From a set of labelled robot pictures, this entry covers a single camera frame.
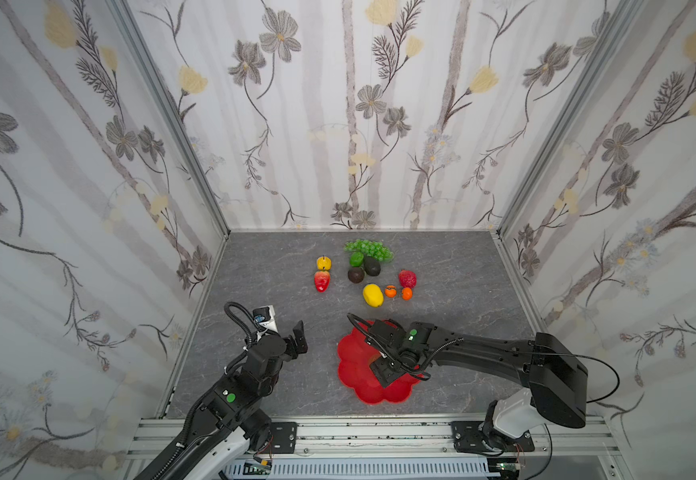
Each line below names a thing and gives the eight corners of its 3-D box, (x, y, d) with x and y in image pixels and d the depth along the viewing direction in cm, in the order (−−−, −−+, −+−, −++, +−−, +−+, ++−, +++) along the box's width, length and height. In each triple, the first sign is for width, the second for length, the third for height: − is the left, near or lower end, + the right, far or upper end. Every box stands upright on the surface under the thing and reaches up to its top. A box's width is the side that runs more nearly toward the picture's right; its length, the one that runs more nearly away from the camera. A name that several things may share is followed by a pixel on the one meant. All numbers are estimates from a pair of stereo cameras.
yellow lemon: (371, 311, 99) (371, 305, 96) (361, 292, 104) (361, 286, 101) (385, 306, 100) (386, 300, 98) (375, 287, 105) (376, 281, 103)
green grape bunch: (345, 251, 116) (344, 244, 113) (349, 241, 119) (349, 234, 116) (390, 263, 112) (391, 256, 109) (394, 252, 116) (395, 245, 113)
